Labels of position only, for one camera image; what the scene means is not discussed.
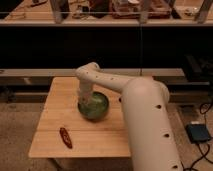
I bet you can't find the green ceramic bowl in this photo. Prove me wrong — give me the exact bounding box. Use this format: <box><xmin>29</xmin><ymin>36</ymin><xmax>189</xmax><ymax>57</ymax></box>
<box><xmin>78</xmin><ymin>91</ymin><xmax>109</xmax><ymax>121</ymax></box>

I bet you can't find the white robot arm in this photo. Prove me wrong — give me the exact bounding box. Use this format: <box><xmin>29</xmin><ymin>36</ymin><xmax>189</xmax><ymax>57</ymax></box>
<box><xmin>75</xmin><ymin>62</ymin><xmax>183</xmax><ymax>171</ymax></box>

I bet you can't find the red chili pepper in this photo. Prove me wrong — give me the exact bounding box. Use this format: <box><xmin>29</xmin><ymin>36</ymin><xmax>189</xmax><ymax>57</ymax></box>
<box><xmin>60</xmin><ymin>127</ymin><xmax>72</xmax><ymax>148</ymax></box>

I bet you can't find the wooden table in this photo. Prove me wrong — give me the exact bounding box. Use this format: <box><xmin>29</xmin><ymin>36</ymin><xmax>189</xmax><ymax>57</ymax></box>
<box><xmin>29</xmin><ymin>77</ymin><xmax>130</xmax><ymax>161</ymax></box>

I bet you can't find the long wooden shelf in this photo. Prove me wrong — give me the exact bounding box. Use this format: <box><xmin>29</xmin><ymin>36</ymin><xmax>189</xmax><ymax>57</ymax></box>
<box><xmin>0</xmin><ymin>68</ymin><xmax>185</xmax><ymax>86</ymax></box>

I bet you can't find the red tray with items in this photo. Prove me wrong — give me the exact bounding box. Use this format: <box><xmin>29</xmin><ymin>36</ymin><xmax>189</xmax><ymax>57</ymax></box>
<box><xmin>110</xmin><ymin>0</ymin><xmax>171</xmax><ymax>19</ymax></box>

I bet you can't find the black cable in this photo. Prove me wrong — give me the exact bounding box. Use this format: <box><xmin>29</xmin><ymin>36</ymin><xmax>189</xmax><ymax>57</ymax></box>
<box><xmin>179</xmin><ymin>101</ymin><xmax>213</xmax><ymax>171</ymax></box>

